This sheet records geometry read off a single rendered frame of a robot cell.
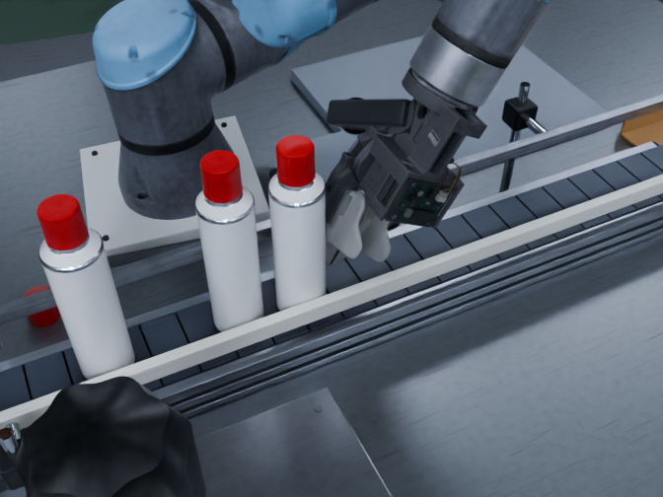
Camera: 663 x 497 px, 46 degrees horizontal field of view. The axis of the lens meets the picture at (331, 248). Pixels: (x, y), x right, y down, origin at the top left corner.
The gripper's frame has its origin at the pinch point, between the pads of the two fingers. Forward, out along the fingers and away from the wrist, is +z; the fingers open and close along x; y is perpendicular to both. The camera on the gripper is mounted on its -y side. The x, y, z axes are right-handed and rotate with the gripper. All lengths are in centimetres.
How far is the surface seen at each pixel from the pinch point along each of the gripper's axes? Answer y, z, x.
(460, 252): 4.7, -4.6, 12.0
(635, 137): -11, -17, 50
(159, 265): -2.9, 6.3, -15.7
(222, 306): 1.9, 6.8, -10.5
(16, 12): -258, 87, 36
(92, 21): -238, 74, 58
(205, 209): 1.1, -3.3, -16.3
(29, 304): -2.9, 12.0, -26.3
